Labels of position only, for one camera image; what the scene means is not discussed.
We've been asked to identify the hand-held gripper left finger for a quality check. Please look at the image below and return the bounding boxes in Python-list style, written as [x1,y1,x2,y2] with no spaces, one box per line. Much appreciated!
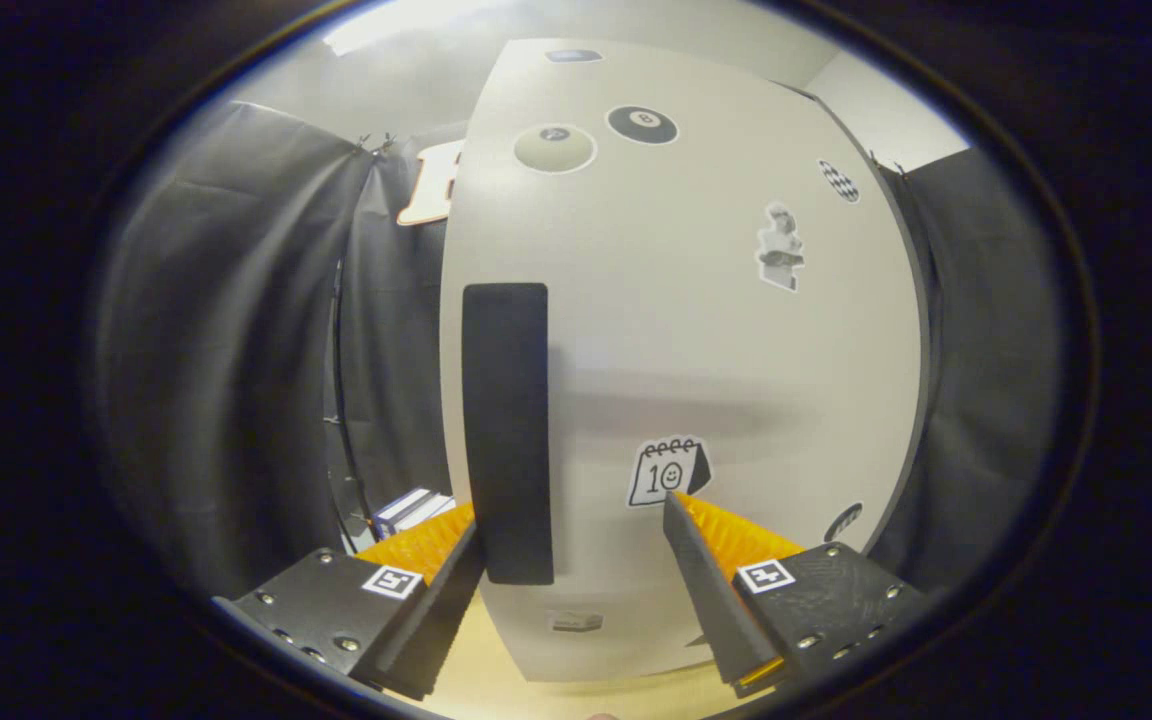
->
[211,500,487,701]

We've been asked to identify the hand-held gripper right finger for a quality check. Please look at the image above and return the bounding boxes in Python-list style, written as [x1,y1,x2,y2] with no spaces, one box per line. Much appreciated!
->
[662,490,937,699]

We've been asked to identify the black door handle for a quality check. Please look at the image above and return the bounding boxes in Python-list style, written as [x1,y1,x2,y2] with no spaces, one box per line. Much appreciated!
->
[461,282,555,586]

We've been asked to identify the white cabinet door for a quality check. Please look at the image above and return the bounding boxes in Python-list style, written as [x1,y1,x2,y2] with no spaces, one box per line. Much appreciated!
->
[439,38,927,684]

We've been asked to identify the white book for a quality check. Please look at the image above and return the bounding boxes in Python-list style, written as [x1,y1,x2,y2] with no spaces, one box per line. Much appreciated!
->
[391,493,447,531]

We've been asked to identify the dark blue book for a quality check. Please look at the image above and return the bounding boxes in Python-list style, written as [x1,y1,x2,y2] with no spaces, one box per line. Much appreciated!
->
[371,487,434,536]

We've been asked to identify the black backdrop cloth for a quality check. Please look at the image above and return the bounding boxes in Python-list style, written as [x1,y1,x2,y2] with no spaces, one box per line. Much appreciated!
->
[91,100,1067,601]

